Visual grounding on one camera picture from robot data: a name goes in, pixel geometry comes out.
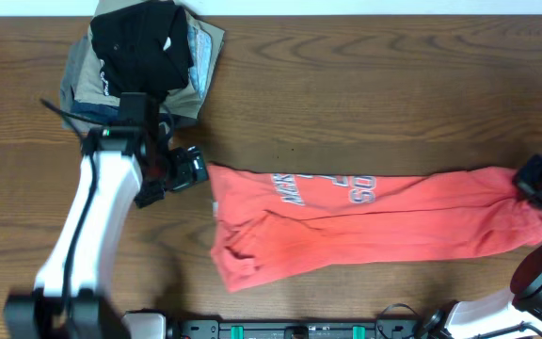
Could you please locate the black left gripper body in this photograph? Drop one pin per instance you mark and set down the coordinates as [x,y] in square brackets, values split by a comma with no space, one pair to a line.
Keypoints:
[179,172]

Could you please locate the coral red t-shirt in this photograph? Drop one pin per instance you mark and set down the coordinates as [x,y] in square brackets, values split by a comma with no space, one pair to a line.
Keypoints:
[271,226]

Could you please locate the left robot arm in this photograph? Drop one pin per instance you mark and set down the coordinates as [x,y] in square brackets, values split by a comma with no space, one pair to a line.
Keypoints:
[125,162]

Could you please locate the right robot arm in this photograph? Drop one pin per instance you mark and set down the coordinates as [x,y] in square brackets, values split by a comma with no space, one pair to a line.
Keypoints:
[513,312]

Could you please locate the dark blue folded garment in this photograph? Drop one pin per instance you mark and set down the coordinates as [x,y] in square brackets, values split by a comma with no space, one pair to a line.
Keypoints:
[95,112]

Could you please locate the grey folded garment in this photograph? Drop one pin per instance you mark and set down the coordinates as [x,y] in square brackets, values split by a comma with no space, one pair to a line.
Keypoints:
[71,89]

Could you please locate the light blue folded garment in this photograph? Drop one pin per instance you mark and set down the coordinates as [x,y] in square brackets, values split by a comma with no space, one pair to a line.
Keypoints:
[200,44]

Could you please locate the khaki folded garment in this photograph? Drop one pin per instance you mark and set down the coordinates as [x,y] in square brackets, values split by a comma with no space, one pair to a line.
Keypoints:
[156,47]

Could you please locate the black folded shirt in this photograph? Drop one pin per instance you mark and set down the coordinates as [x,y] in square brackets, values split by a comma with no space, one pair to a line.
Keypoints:
[143,48]

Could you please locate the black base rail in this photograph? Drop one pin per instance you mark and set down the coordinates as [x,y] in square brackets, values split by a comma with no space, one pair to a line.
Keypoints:
[299,329]

